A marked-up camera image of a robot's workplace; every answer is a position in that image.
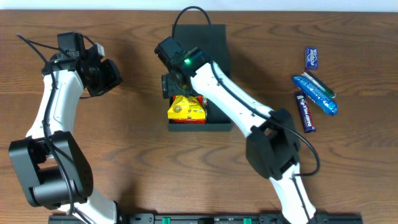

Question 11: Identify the yellow snack packet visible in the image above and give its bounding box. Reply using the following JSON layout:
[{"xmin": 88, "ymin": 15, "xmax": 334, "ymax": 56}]
[{"xmin": 167, "ymin": 95, "xmax": 207, "ymax": 121}]

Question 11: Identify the red Hacks candy bag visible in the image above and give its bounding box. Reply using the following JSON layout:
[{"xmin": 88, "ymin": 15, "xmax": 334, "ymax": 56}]
[{"xmin": 170, "ymin": 95, "xmax": 210, "ymax": 125}]

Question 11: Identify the dark green box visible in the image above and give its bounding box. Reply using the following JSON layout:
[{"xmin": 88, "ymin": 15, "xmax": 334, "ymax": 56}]
[{"xmin": 168, "ymin": 24, "xmax": 234, "ymax": 132}]

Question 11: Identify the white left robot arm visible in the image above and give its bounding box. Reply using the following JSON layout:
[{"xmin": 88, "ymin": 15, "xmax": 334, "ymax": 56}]
[{"xmin": 9, "ymin": 32, "xmax": 129, "ymax": 223}]

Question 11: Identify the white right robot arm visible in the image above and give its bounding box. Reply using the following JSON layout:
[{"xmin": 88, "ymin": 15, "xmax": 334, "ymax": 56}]
[{"xmin": 154, "ymin": 37, "xmax": 316, "ymax": 223}]

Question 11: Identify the blue Oreo cookie pack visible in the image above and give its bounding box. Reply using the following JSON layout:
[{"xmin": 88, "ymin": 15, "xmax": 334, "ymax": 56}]
[{"xmin": 292, "ymin": 75, "xmax": 338, "ymax": 116}]

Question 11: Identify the green and white wafer bar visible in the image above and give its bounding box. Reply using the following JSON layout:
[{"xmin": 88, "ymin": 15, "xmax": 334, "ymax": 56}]
[{"xmin": 301, "ymin": 70, "xmax": 336, "ymax": 98}]

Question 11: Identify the blue Dairy Milk chocolate bar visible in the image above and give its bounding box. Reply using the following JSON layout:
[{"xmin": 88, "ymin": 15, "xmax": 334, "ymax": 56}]
[{"xmin": 295, "ymin": 92, "xmax": 316, "ymax": 133}]

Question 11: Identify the small blue Eclipse mint box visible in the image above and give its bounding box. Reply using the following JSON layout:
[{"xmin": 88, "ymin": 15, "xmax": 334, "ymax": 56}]
[{"xmin": 305, "ymin": 47, "xmax": 318, "ymax": 70}]

